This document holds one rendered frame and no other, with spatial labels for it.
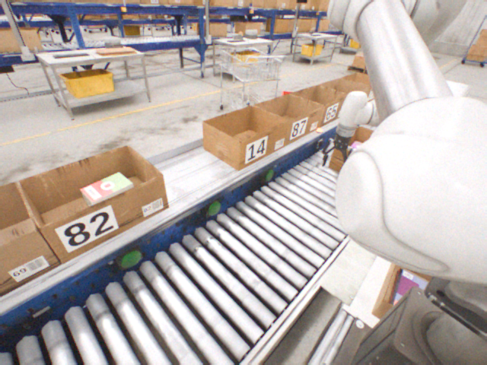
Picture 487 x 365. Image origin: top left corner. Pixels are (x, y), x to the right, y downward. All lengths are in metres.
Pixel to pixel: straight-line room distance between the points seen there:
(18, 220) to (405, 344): 1.22
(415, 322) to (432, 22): 0.71
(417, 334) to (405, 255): 0.37
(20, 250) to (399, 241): 0.87
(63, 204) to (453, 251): 1.17
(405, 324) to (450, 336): 0.08
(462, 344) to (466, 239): 0.34
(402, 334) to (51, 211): 1.17
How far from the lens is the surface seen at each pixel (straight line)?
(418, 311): 0.69
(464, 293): 0.50
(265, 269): 1.00
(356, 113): 1.27
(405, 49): 0.53
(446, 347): 0.64
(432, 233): 0.28
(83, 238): 0.94
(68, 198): 1.19
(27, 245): 0.90
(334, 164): 1.62
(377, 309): 1.01
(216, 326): 0.90
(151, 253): 1.10
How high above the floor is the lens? 1.59
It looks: 38 degrees down
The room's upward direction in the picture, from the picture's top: 4 degrees clockwise
